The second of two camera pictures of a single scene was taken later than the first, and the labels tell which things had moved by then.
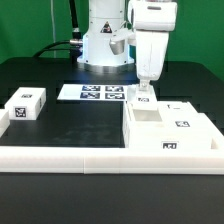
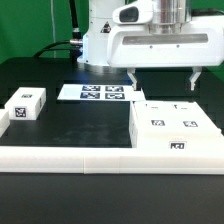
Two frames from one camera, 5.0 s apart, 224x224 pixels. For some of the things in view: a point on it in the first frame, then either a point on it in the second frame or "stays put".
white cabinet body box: [168, 125] stays put
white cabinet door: [142, 100] to [156, 119]
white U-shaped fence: [108, 159] stays put
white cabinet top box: [26, 103] stays put
